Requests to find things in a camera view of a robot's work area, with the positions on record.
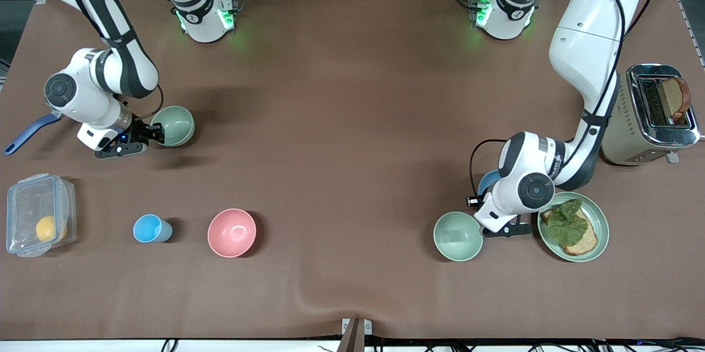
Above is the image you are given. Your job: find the yellow round fruit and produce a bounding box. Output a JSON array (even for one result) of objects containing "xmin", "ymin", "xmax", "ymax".
[{"xmin": 36, "ymin": 215, "xmax": 68, "ymax": 242}]

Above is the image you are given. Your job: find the pale green plate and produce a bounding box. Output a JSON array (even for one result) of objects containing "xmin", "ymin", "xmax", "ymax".
[{"xmin": 537, "ymin": 192, "xmax": 610, "ymax": 263}]

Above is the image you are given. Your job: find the green lettuce leaf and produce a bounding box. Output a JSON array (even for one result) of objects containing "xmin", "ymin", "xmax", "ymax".
[{"xmin": 546, "ymin": 199, "xmax": 589, "ymax": 246}]

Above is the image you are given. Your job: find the pink bowl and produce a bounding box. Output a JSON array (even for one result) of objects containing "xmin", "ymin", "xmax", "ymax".
[{"xmin": 207, "ymin": 208, "xmax": 257, "ymax": 258}]

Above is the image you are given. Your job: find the black saucepan with blue handle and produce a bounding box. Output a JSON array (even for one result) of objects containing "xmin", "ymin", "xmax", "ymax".
[{"xmin": 4, "ymin": 112, "xmax": 62, "ymax": 155}]

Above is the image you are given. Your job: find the bread slice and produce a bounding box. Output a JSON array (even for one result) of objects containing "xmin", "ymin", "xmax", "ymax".
[{"xmin": 540, "ymin": 207, "xmax": 599, "ymax": 256}]

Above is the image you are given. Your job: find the brown toast slice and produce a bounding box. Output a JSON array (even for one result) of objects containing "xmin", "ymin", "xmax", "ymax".
[{"xmin": 658, "ymin": 77, "xmax": 692, "ymax": 121}]

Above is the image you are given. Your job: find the light blue cup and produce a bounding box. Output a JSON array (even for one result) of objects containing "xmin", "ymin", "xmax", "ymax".
[{"xmin": 133, "ymin": 214, "xmax": 173, "ymax": 243}]

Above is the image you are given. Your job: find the pale green bowl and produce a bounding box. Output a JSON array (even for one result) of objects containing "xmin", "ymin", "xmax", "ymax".
[
  {"xmin": 433, "ymin": 211, "xmax": 484, "ymax": 262},
  {"xmin": 150, "ymin": 106, "xmax": 196, "ymax": 148}
]

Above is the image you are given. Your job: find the metal table edge bracket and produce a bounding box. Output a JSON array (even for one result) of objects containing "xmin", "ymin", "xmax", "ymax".
[{"xmin": 341, "ymin": 318, "xmax": 373, "ymax": 352}]

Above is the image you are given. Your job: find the beige and chrome toaster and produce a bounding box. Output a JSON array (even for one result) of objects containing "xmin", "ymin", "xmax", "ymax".
[{"xmin": 600, "ymin": 64, "xmax": 702, "ymax": 166}]

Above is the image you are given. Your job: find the clear plastic lidded container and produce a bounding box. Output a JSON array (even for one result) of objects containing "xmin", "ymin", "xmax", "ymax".
[{"xmin": 6, "ymin": 174, "xmax": 78, "ymax": 258}]

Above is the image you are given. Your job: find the blue bowl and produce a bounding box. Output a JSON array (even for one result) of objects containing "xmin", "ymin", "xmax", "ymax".
[{"xmin": 477, "ymin": 170, "xmax": 503, "ymax": 197}]

